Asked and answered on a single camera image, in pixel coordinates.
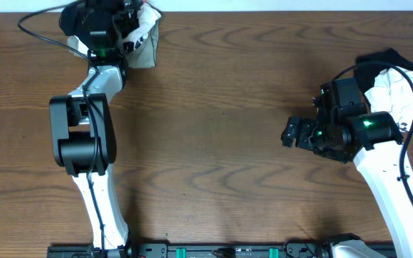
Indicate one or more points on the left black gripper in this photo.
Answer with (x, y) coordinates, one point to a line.
(103, 18)

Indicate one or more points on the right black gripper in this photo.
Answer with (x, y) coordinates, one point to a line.
(307, 125)

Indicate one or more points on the black shorts red waistband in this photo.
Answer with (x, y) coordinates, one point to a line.
(68, 18)

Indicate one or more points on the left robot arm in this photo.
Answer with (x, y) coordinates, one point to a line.
(83, 137)

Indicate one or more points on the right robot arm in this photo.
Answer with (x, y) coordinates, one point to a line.
(344, 131)

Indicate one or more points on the white printed shirt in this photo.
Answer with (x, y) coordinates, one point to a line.
(147, 17)

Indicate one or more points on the olive green folded garment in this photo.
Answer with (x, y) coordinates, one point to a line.
(143, 57)

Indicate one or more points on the black crumpled garment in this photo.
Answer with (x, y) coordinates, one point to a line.
(365, 75)

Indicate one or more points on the white crumpled garment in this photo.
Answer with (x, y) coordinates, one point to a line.
(392, 93)

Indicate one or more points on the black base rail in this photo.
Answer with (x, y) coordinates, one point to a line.
(336, 246)

